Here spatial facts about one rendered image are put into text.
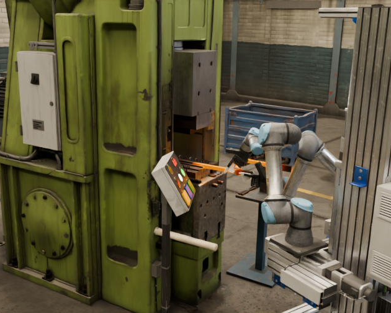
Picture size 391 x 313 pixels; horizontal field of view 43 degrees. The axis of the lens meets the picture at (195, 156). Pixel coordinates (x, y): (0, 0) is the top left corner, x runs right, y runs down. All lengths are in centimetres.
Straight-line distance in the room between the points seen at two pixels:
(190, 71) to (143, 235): 110
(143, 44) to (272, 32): 911
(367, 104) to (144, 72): 129
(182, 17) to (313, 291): 182
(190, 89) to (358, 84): 109
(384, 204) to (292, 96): 942
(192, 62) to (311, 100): 854
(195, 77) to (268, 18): 896
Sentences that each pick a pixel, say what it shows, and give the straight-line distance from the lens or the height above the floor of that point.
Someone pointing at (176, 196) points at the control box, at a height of 104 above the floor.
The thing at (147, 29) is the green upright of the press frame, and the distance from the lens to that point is 296.
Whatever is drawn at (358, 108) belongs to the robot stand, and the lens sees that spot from 251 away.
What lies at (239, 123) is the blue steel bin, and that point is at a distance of 738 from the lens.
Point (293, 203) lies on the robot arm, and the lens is 263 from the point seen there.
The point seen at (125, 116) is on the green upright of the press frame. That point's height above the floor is 135.
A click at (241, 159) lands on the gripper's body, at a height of 110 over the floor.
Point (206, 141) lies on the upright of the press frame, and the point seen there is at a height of 110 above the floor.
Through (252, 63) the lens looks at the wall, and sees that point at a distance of 1225.
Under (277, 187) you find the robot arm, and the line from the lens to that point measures 261.
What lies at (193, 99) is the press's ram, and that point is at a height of 148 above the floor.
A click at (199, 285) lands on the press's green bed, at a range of 357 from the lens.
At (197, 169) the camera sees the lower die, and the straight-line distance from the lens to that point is 330.
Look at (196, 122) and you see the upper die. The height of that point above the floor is 132.
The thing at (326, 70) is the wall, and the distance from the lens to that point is 1127.
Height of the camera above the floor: 195
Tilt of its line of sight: 15 degrees down
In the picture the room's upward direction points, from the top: 1 degrees clockwise
